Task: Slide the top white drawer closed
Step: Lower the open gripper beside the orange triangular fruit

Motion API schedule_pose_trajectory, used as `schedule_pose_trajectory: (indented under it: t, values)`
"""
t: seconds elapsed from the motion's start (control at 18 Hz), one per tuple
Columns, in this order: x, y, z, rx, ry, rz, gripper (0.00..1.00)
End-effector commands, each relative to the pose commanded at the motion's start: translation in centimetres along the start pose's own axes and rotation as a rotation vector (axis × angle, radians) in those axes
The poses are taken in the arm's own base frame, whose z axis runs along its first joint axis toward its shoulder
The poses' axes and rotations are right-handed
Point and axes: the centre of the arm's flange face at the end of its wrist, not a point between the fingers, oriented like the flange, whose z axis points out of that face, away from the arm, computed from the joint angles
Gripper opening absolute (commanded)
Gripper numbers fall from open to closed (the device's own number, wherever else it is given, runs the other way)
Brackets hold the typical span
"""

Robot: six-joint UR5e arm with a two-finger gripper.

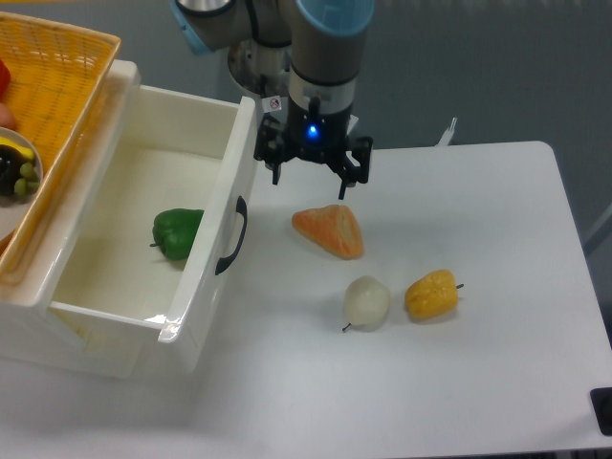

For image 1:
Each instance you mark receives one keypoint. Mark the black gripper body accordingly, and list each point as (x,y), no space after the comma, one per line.
(317,138)

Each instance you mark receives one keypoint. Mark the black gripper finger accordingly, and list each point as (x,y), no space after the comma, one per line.
(271,146)
(350,160)

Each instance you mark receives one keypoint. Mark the white top drawer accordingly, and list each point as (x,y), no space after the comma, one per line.
(152,258)

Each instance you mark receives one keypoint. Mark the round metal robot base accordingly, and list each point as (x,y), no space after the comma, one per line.
(259,70)

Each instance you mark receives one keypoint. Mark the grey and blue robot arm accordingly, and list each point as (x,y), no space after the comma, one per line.
(302,59)

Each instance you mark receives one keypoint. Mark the orange toy bread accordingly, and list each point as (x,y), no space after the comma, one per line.
(334,228)

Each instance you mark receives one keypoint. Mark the green toy bell pepper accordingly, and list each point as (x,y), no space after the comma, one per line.
(174,232)

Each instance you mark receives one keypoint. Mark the white toy pear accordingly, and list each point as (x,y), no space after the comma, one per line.
(366,304)

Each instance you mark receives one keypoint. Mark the yellow toy bell pepper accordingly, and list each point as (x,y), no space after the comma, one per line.
(433,295)

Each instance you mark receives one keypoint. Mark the yellow woven basket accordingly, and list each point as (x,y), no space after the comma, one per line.
(57,71)

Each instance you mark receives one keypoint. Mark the white plate with toy food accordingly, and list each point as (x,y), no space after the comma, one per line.
(21,175)

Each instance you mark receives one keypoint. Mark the red toy fruit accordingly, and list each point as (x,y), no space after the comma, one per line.
(5,78)

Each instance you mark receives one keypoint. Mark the black object at table edge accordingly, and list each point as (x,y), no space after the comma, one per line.
(601,399)

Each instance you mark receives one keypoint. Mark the white bracket behind table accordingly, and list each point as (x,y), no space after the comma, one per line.
(447,136)

